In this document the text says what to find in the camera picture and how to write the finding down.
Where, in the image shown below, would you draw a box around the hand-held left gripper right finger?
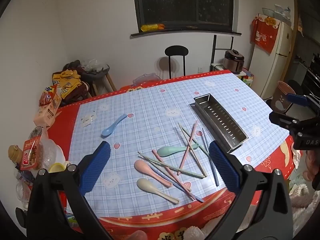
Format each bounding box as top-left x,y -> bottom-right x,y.
200,141 -> 294,240

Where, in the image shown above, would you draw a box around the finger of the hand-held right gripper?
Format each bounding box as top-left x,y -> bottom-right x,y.
286,93 -> 313,108
269,111 -> 300,130

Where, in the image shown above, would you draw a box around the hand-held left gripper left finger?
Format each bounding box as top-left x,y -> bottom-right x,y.
26,141 -> 115,240

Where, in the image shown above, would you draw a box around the blue chopstick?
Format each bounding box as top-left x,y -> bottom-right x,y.
149,165 -> 205,203
201,128 -> 220,187

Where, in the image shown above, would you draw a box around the green chopstick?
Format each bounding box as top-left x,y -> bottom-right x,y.
180,126 -> 210,157
137,151 -> 205,179

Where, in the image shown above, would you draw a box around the metal utensil tray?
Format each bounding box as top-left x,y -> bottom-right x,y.
190,93 -> 250,154

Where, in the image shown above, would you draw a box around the blue spoon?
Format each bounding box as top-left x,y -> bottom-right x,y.
101,114 -> 128,138

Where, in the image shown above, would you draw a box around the pink spoon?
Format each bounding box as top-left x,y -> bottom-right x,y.
134,159 -> 173,188

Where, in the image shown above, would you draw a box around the beige spoon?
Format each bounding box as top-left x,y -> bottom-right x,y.
137,178 -> 180,204

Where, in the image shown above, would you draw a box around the green spoon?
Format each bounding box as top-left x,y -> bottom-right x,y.
157,144 -> 199,157

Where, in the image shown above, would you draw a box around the person's right hand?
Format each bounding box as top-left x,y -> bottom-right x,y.
306,150 -> 320,182

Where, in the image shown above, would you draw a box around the black round stool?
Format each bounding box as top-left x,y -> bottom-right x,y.
287,79 -> 303,94

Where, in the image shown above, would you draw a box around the black stove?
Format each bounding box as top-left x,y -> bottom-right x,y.
299,54 -> 320,96

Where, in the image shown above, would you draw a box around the yellow cup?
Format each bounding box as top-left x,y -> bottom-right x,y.
49,162 -> 72,173

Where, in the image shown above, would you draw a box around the cream fridge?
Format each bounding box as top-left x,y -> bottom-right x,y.
250,20 -> 294,100

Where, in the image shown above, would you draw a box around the crumpled clear plastic bag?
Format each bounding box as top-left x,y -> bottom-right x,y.
40,129 -> 66,168

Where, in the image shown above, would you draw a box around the colourful box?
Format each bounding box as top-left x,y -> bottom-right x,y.
243,69 -> 255,86

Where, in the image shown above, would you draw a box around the fluffy pink garment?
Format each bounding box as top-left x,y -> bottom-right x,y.
289,172 -> 320,233

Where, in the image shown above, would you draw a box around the red instant noodle bowl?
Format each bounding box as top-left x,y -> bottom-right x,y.
21,126 -> 45,170

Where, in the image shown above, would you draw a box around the pink snack packet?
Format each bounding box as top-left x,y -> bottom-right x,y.
34,104 -> 60,127

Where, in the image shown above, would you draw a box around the brown rice cooker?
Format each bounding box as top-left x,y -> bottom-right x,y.
223,50 -> 244,74

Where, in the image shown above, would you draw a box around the red printed cloth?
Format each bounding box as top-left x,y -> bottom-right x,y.
251,15 -> 279,54

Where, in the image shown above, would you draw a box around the glass jar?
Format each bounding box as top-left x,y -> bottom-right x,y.
15,179 -> 34,207

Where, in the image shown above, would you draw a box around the beige bottle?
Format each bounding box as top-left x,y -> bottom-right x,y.
8,144 -> 26,167

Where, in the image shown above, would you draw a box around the orange snack bag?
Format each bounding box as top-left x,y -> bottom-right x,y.
39,86 -> 62,108

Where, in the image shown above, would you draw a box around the glass bowls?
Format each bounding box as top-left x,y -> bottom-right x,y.
262,4 -> 292,21

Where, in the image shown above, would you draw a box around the yellow snack bags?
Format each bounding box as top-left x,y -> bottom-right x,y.
52,70 -> 82,98

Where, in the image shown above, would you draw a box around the black metal rack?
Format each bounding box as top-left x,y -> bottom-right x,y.
211,35 -> 247,77

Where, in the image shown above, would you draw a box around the clear plastic container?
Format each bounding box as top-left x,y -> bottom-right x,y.
132,72 -> 161,86

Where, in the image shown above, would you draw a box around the black chair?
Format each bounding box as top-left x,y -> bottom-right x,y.
164,45 -> 190,79

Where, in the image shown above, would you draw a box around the black window sill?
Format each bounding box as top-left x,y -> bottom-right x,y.
130,27 -> 242,39

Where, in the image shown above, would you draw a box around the dark window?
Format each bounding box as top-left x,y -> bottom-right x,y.
132,0 -> 234,27

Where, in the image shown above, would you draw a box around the yellow snack packet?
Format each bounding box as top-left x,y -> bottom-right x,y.
141,24 -> 165,32

